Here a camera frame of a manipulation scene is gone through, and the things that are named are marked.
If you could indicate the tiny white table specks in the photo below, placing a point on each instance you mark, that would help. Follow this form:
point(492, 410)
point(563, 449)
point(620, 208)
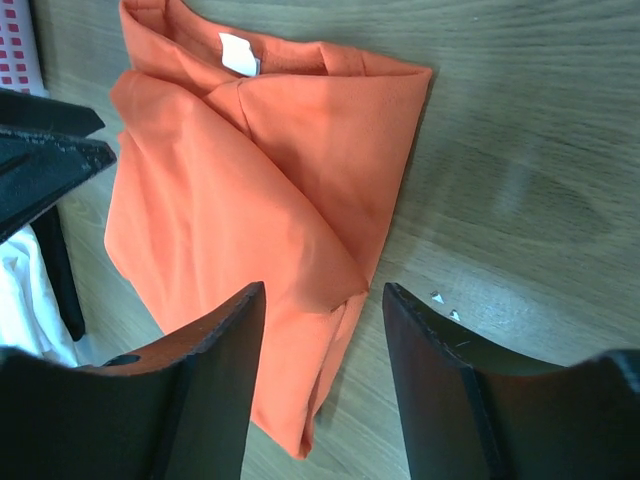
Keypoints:
point(442, 307)

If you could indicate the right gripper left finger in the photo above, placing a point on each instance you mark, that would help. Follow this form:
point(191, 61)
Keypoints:
point(177, 408)

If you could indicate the orange t shirt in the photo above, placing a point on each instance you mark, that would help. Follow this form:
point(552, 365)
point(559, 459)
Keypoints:
point(246, 157)

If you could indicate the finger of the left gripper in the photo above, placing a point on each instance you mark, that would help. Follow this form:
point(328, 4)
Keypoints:
point(37, 169)
point(25, 111)

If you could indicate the folded white t shirt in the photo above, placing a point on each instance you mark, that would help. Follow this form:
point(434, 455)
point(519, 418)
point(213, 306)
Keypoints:
point(30, 317)

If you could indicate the white plastic laundry basket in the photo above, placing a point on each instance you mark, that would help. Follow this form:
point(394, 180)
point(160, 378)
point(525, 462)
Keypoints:
point(19, 59)

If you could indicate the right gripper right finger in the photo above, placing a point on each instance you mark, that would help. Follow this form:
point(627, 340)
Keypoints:
point(472, 409)

